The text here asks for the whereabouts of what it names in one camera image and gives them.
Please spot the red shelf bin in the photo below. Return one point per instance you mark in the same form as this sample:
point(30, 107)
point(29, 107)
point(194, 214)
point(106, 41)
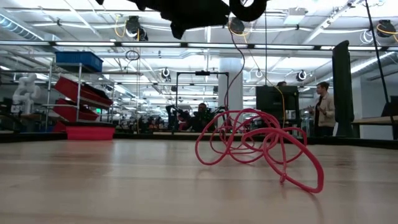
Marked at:
point(70, 112)
point(81, 91)

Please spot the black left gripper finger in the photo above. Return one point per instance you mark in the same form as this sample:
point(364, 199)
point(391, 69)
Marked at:
point(199, 14)

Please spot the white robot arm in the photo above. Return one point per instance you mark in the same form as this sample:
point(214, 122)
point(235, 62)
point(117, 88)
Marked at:
point(25, 93)

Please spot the red plastic bin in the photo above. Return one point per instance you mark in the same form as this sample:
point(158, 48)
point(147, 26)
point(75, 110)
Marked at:
point(90, 133)

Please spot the black aluminium table frame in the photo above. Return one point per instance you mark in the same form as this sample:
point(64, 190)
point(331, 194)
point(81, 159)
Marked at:
point(37, 137)

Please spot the metal shelf rack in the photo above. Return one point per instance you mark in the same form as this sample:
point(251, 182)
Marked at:
point(79, 81)

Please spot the black gantry frame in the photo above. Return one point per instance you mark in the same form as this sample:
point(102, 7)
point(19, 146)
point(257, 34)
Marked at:
point(202, 73)

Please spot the person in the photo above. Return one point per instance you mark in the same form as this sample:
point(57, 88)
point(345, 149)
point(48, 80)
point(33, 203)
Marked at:
point(281, 84)
point(202, 119)
point(325, 109)

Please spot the white building column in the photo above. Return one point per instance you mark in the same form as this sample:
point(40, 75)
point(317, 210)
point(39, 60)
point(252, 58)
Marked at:
point(234, 93)

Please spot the wooden workbench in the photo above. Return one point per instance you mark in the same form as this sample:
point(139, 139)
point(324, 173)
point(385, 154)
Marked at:
point(373, 120)

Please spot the blue plastic bin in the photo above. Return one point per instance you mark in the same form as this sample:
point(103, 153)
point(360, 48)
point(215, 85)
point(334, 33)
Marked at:
point(79, 60)

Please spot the black equipment cabinet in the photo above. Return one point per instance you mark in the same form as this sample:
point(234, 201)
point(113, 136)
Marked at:
point(270, 99)

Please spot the long overhead light bar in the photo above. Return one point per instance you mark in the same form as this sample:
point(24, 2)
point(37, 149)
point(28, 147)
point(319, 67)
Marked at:
point(155, 44)

